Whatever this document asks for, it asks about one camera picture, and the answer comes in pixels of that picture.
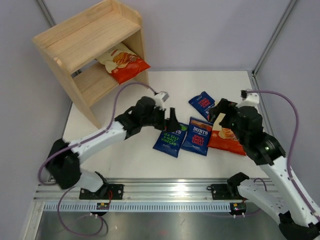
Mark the Burts sea salt vinegar bag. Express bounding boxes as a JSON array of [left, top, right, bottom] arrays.
[[153, 123, 188, 158]]

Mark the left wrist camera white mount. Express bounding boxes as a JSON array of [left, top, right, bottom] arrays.
[[154, 91, 169, 103]]

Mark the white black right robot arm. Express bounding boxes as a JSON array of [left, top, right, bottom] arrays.
[[209, 98, 320, 240]]

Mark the Burts spicy sweet chilli bag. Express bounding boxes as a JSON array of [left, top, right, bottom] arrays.
[[180, 117, 213, 156]]

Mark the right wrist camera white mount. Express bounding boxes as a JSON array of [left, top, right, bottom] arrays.
[[237, 90, 260, 108]]

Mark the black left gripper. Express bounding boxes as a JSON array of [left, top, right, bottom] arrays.
[[141, 104, 182, 133]]

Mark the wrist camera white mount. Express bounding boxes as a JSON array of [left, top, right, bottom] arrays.
[[154, 91, 169, 103], [237, 90, 260, 108]]

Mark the cassava chips bag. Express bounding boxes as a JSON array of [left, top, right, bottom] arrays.
[[96, 42, 151, 85], [207, 113, 246, 156]]

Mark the light wooden two-tier shelf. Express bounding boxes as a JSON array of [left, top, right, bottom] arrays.
[[32, 0, 146, 129]]

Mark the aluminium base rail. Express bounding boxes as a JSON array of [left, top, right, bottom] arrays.
[[33, 177, 278, 202]]

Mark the grey aluminium frame post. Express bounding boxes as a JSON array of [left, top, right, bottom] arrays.
[[251, 0, 300, 77], [35, 0, 56, 28]]

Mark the grey aluminium frame post left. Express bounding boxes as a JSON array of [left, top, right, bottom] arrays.
[[35, 0, 56, 28]]

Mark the grey aluminium frame post right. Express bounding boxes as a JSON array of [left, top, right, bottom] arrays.
[[251, 0, 300, 77]]

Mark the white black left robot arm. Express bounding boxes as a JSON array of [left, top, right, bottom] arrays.
[[45, 92, 180, 199]]

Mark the white slotted cable duct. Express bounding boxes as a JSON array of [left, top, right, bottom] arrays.
[[44, 202, 231, 213]]

